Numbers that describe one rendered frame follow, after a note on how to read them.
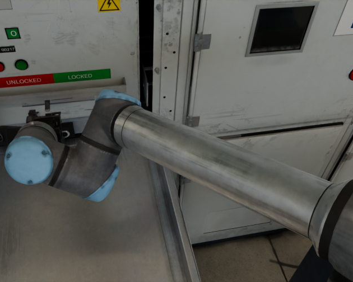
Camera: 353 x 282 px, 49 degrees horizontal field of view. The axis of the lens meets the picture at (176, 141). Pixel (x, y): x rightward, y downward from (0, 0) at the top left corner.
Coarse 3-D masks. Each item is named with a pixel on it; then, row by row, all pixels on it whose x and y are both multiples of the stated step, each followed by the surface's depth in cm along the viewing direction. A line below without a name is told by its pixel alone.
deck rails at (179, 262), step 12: (156, 168) 120; (156, 180) 117; (156, 192) 114; (168, 192) 109; (168, 204) 111; (168, 216) 109; (168, 228) 106; (168, 240) 104; (180, 240) 98; (168, 252) 101; (180, 252) 100; (180, 264) 99; (180, 276) 97
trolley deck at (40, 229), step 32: (0, 160) 119; (128, 160) 122; (0, 192) 111; (32, 192) 112; (64, 192) 113; (128, 192) 114; (0, 224) 104; (32, 224) 105; (64, 224) 106; (96, 224) 106; (128, 224) 107; (160, 224) 107; (0, 256) 98; (32, 256) 99; (64, 256) 99; (96, 256) 100; (128, 256) 100; (160, 256) 101; (192, 256) 101
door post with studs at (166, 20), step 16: (160, 0) 96; (176, 0) 96; (160, 16) 99; (176, 16) 100; (160, 32) 103; (176, 32) 103; (160, 48) 106; (176, 48) 107; (160, 64) 110; (176, 64) 111; (160, 80) 114; (160, 96) 118; (160, 112) 123
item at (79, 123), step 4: (144, 104) 129; (144, 108) 128; (88, 116) 123; (64, 120) 122; (68, 120) 122; (72, 120) 122; (76, 120) 122; (80, 120) 122; (84, 120) 123; (12, 124) 119; (16, 124) 119; (20, 124) 119; (24, 124) 119; (76, 124) 123; (80, 124) 124; (84, 124) 124; (76, 128) 125; (80, 128) 125; (76, 132) 126; (80, 132) 126
